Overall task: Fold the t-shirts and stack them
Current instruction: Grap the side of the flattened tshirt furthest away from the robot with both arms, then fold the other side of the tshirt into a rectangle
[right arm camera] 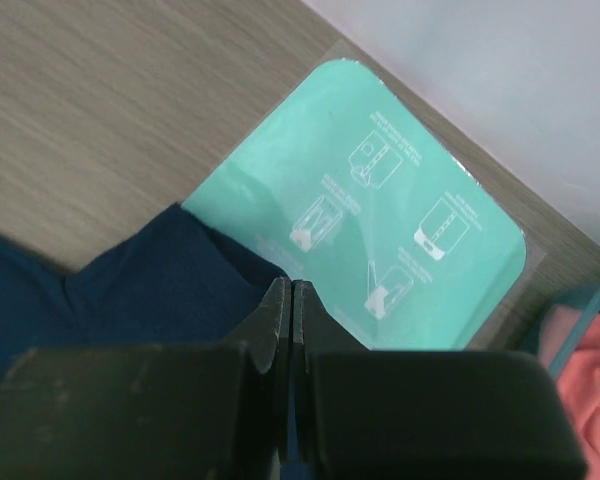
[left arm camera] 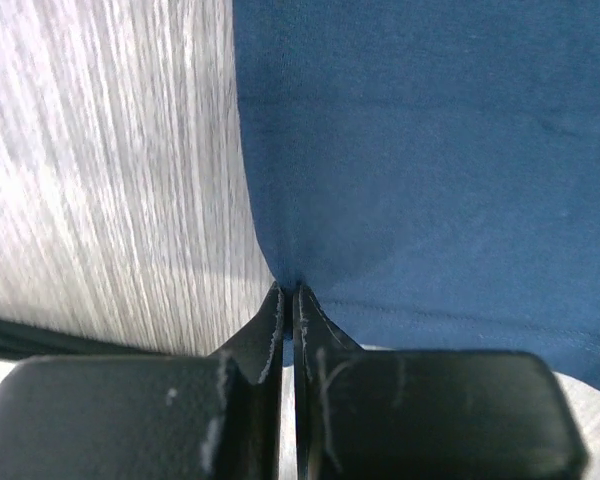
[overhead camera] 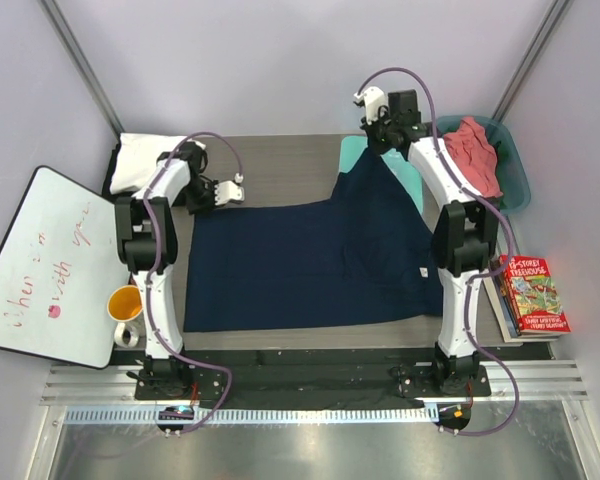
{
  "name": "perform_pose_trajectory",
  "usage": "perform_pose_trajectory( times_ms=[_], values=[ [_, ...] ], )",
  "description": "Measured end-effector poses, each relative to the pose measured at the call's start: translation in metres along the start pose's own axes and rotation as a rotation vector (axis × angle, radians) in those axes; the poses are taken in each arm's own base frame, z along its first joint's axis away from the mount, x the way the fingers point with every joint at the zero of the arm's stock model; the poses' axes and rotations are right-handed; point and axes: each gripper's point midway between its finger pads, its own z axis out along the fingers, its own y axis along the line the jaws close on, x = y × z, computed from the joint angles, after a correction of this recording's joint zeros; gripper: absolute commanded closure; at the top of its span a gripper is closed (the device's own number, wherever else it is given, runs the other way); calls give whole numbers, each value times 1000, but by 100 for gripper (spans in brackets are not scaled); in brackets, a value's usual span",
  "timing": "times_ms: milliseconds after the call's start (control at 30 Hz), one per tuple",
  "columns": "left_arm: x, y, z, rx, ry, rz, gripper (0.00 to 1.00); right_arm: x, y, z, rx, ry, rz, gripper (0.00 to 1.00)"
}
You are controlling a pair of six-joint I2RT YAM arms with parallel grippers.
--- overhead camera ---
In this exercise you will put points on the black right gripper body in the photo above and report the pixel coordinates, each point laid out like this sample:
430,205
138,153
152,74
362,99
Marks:
379,132

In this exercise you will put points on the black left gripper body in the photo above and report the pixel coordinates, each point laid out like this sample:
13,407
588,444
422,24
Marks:
200,196

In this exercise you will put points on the navy blue t shirt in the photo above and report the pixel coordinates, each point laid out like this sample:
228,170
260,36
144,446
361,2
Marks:
362,256

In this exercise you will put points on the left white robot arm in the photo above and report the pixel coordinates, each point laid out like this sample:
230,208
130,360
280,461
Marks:
146,236

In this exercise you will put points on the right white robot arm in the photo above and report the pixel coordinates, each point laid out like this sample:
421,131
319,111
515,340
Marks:
465,234

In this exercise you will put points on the teal instruction mat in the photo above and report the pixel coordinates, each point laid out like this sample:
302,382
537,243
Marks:
351,148

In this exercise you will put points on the folded white t shirt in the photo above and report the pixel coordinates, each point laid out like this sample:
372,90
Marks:
136,160

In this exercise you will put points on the pink crumpled t shirt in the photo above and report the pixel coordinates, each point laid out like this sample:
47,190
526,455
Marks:
474,156

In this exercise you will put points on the folded black t shirt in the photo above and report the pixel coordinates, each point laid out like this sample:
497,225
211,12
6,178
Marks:
105,189

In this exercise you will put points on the green t shirt in bin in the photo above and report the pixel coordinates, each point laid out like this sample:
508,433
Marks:
503,173

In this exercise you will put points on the white mug orange inside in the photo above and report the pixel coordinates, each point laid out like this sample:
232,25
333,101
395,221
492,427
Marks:
126,310

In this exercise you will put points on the teal plastic bin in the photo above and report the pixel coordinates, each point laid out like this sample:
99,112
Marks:
495,131

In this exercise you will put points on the white dry-erase board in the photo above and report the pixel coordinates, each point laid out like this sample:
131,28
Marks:
58,267

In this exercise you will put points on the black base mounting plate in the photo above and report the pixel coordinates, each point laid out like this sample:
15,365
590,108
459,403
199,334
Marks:
326,379

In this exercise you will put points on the red storey house book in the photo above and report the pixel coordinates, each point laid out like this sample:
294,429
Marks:
530,296

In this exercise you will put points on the book under red book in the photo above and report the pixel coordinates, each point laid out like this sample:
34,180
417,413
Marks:
503,318

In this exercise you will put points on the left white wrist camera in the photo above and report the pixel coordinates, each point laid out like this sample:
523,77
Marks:
229,191

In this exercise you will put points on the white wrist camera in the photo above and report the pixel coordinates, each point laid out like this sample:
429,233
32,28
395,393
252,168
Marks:
229,191
374,101

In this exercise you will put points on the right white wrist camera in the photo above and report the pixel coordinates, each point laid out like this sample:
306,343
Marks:
374,101

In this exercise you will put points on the perforated white cable duct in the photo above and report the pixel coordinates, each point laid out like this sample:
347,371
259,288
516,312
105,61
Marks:
164,415

